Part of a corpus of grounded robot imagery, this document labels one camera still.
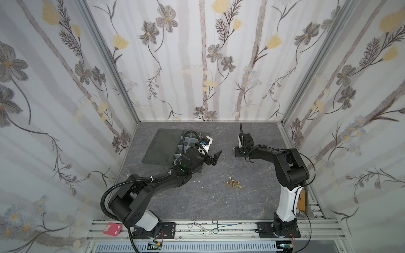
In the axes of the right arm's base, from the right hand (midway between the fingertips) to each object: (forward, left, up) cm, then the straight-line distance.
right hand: (239, 147), depth 102 cm
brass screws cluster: (-24, +6, -1) cm, 24 cm away
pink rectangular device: (-49, +65, 0) cm, 81 cm away
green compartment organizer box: (+2, +48, -3) cm, 48 cm away
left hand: (-10, +17, +18) cm, 27 cm away
